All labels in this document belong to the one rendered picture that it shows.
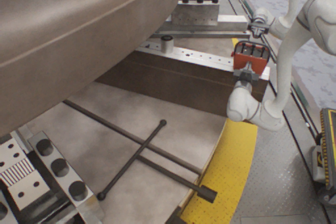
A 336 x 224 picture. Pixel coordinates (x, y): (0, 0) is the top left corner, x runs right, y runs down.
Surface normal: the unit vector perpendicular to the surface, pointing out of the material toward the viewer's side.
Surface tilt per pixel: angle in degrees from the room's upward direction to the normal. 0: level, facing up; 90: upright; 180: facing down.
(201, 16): 90
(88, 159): 0
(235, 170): 0
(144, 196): 0
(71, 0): 56
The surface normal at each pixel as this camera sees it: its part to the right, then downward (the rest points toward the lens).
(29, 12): 0.70, 0.01
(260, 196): 0.00, -0.74
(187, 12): 0.01, 0.67
